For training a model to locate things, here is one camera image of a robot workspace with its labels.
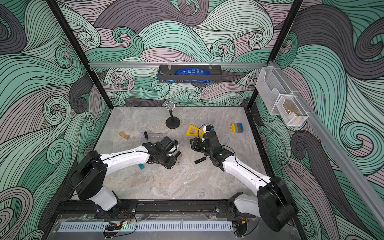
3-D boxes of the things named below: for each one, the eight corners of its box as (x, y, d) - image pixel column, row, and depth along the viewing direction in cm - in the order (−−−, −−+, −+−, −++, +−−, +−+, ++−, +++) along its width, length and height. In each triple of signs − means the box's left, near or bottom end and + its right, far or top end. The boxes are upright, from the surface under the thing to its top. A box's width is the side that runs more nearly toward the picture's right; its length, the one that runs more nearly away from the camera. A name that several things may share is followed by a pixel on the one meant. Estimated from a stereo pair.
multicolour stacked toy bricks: (231, 132, 107) (232, 130, 105) (230, 125, 112) (231, 123, 109) (243, 132, 107) (244, 130, 105) (241, 125, 112) (242, 123, 109)
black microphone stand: (166, 128, 110) (164, 120, 102) (167, 119, 116) (165, 110, 109) (179, 128, 110) (179, 120, 102) (180, 119, 116) (179, 110, 109)
